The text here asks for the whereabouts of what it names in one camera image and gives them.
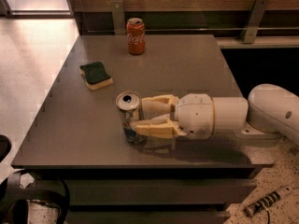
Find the white power strip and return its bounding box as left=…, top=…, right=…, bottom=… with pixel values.
left=244, top=186, right=293, bottom=217

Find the black chair base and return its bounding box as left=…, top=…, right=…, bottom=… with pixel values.
left=0, top=170, right=70, bottom=224

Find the right metal bracket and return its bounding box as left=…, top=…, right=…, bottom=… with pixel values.
left=240, top=0, right=269, bottom=44

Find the black chair seat edge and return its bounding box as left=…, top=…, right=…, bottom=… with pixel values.
left=0, top=134, right=12, bottom=162

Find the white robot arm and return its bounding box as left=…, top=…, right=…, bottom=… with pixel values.
left=130, top=84, right=299, bottom=145

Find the silver blue redbull can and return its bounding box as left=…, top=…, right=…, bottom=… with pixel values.
left=116, top=91, right=146, bottom=144

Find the metal bracket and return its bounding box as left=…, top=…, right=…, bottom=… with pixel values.
left=240, top=0, right=269, bottom=44
left=111, top=0, right=126, bottom=35

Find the green yellow sponge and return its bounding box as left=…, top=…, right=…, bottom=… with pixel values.
left=79, top=62, right=113, bottom=91

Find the grey drawer cabinet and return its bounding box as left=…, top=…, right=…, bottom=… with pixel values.
left=12, top=35, right=273, bottom=224

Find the left metal bracket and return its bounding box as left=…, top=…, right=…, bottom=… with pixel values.
left=111, top=0, right=126, bottom=35

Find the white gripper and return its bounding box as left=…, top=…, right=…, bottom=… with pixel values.
left=130, top=93, right=214, bottom=140

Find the red coke can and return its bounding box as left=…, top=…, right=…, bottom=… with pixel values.
left=126, top=18, right=145, bottom=55

